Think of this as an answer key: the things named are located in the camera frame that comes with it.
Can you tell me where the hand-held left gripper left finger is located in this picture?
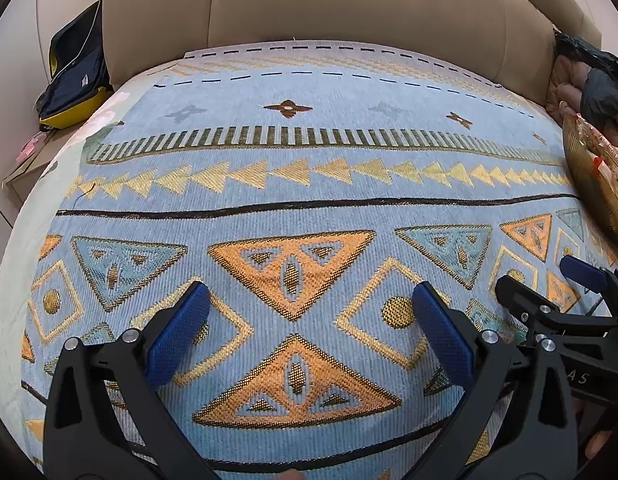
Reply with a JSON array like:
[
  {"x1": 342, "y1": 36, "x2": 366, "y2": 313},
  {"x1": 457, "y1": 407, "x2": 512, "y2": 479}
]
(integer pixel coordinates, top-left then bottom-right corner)
[{"x1": 43, "y1": 281, "x2": 220, "y2": 480}]

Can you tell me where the blue patterned blanket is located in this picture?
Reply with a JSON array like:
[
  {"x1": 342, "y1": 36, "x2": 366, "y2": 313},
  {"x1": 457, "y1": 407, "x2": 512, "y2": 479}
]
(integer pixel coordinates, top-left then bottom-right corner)
[{"x1": 19, "y1": 40, "x2": 618, "y2": 480}]

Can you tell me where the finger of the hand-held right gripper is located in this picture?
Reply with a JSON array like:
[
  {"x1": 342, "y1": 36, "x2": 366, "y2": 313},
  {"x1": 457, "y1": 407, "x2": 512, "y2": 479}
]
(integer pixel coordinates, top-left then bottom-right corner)
[
  {"x1": 495, "y1": 274, "x2": 566, "y2": 332},
  {"x1": 560, "y1": 254, "x2": 618, "y2": 307}
]

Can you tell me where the gold plastic bag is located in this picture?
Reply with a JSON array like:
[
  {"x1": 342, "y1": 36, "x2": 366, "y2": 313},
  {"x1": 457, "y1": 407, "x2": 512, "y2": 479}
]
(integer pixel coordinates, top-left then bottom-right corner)
[{"x1": 561, "y1": 111, "x2": 618, "y2": 252}]

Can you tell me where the person's right hand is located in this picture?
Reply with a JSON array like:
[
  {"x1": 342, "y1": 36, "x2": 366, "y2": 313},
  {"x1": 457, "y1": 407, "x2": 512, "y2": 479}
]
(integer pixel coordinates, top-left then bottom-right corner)
[{"x1": 574, "y1": 402, "x2": 618, "y2": 464}]

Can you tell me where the pink small item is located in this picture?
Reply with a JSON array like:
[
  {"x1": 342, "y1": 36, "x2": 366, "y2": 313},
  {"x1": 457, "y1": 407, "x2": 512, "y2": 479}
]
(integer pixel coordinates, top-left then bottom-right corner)
[{"x1": 16, "y1": 132, "x2": 49, "y2": 162}]

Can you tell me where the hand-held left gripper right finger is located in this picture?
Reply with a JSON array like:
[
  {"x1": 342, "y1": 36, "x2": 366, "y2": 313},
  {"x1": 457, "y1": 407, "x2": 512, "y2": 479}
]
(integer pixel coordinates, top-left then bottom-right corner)
[{"x1": 411, "y1": 281, "x2": 582, "y2": 480}]

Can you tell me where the cardboard box with pink item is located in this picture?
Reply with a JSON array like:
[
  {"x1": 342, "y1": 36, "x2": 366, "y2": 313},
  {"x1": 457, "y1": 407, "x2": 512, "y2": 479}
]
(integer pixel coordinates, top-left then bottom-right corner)
[{"x1": 2, "y1": 127, "x2": 60, "y2": 199}]

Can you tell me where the navy and yellow bag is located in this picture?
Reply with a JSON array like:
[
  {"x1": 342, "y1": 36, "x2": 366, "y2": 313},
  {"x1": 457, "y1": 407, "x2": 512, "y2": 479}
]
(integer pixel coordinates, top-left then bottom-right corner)
[{"x1": 38, "y1": 0, "x2": 114, "y2": 130}]

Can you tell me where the beige upholstered headboard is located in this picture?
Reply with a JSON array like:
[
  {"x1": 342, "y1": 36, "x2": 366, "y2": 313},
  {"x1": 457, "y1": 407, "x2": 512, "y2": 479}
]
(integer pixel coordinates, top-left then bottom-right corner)
[{"x1": 102, "y1": 0, "x2": 606, "y2": 107}]

